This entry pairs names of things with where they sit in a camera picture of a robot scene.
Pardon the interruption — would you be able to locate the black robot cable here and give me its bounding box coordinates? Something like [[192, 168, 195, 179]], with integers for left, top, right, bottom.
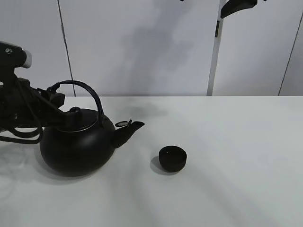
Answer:
[[0, 80, 43, 145]]

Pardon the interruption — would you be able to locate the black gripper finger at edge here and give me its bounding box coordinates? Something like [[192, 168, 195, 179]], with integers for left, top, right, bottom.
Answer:
[[220, 0, 258, 18]]

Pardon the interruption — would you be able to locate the black round teapot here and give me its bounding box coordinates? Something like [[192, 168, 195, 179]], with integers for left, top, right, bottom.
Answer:
[[40, 80, 145, 177]]

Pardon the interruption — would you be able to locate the black teacup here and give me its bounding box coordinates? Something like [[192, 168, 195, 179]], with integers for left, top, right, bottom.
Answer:
[[159, 146, 187, 172]]

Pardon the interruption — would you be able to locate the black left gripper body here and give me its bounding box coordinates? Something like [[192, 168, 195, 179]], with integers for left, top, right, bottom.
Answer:
[[0, 78, 51, 129]]

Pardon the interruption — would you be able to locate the white vertical post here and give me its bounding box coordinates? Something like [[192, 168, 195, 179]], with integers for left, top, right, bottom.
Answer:
[[206, 0, 227, 96]]

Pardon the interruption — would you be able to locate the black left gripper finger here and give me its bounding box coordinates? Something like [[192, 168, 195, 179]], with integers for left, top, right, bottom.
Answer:
[[35, 91, 76, 127], [46, 87, 65, 108]]

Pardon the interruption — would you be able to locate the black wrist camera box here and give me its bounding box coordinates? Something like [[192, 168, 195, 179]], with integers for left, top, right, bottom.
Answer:
[[0, 41, 32, 87]]

